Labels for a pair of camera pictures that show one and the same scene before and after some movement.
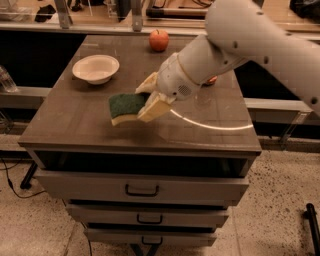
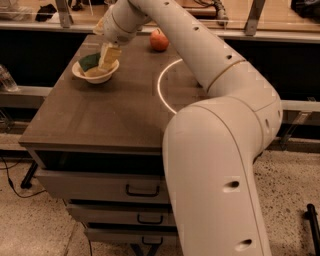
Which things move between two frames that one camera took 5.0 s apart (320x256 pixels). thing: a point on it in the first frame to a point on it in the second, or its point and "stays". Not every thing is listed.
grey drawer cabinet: x=169 y=181 stays
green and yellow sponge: x=126 y=107 to x=90 y=65
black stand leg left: x=26 y=184 stays
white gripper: x=172 y=79 to x=112 y=30
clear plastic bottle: x=7 y=81 stays
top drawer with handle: x=104 y=185 stays
